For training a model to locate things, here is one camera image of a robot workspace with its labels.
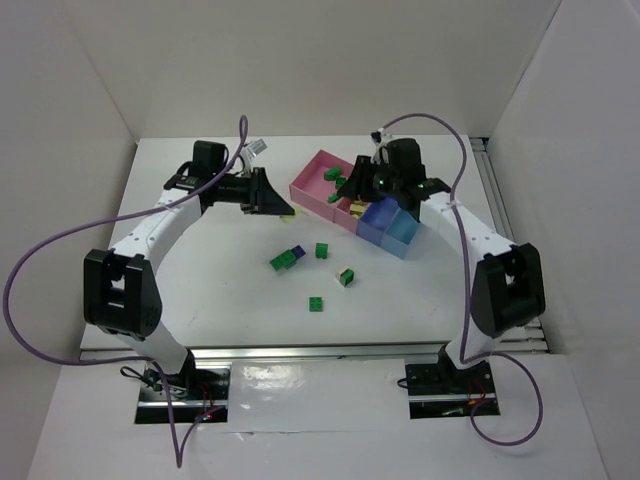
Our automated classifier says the long green lego brick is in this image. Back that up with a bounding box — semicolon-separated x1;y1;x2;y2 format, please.
269;250;297;272

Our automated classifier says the green curved lego brick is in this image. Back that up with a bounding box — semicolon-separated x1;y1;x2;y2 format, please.
338;269;355;287

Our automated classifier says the yellow lego front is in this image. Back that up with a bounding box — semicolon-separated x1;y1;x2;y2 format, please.
349;202;368;218

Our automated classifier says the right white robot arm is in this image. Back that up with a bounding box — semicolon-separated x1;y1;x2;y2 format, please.
338;138;546;387

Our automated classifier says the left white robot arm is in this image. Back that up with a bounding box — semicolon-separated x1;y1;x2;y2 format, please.
83;140;294;392

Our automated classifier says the small pink container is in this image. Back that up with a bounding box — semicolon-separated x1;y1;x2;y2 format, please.
333;198;361;234

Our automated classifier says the large pink container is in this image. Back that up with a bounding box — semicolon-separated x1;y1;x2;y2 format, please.
289;150;354;224

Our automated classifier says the light blue container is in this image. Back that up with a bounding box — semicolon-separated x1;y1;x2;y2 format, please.
380;209;421;259

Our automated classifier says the purple lego brick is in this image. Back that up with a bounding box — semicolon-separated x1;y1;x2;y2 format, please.
291;245;306;259

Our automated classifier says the green square lego brick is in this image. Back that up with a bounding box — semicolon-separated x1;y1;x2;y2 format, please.
315;242;329;259

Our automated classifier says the green lego front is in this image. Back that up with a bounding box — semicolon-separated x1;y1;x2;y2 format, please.
308;297;324;313

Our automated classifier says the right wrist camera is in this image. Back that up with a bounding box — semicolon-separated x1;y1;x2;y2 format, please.
370;128;393;148

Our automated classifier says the aluminium rail front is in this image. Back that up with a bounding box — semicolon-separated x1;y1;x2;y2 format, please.
79;339;506;365

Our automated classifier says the aluminium rail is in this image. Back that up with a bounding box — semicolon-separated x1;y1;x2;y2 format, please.
79;339;506;365
470;139;546;352

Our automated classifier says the aluminium rail right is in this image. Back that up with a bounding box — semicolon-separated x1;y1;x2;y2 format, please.
470;139;546;352

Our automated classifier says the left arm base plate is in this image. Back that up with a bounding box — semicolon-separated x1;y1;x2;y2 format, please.
121;365;231;425

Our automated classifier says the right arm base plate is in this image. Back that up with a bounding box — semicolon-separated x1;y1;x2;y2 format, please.
397;362;500;419

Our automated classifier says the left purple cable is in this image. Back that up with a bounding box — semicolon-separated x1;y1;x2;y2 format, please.
2;114;251;469

